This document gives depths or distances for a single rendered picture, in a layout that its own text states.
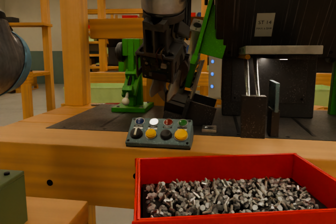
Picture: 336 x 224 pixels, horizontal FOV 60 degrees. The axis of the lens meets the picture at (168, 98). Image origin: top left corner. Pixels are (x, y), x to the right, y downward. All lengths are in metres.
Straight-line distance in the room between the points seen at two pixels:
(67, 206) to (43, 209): 0.04
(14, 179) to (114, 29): 1.01
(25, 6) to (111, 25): 11.26
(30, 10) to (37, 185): 11.82
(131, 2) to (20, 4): 4.24
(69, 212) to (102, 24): 1.02
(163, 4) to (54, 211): 0.38
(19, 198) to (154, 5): 0.36
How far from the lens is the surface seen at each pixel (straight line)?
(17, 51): 0.57
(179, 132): 0.66
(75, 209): 0.55
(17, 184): 0.51
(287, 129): 0.90
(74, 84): 1.38
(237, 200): 0.48
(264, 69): 1.03
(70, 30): 1.38
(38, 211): 0.57
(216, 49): 0.86
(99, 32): 1.42
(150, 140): 0.67
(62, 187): 0.78
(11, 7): 12.90
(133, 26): 1.37
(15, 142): 0.81
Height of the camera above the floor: 1.11
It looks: 8 degrees down
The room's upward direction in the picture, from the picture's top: straight up
